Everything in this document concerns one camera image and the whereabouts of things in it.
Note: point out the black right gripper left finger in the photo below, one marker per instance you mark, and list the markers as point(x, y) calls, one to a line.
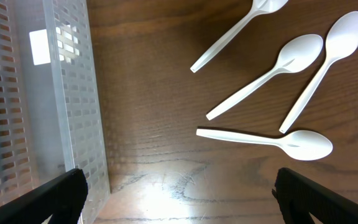
point(60, 200)

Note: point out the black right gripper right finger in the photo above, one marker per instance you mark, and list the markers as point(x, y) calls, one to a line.
point(300, 199)

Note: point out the white plastic spoon lowest right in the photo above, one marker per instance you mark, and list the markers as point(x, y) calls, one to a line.
point(301, 145)

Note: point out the clear plastic basket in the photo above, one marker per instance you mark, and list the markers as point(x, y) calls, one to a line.
point(50, 118)

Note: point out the white plastic spoon middle right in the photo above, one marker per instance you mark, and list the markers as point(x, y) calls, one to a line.
point(295, 56)

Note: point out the white plastic spoon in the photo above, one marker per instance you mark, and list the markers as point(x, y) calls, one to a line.
point(295, 56)
point(341, 42)
point(259, 7)

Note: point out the white label in clear basket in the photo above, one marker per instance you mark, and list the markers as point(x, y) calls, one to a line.
point(39, 47)

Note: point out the white plastic spoon far right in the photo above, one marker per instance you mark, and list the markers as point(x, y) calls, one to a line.
point(341, 42)

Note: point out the white plastic spoon top right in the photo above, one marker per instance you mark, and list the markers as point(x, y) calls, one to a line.
point(259, 7)

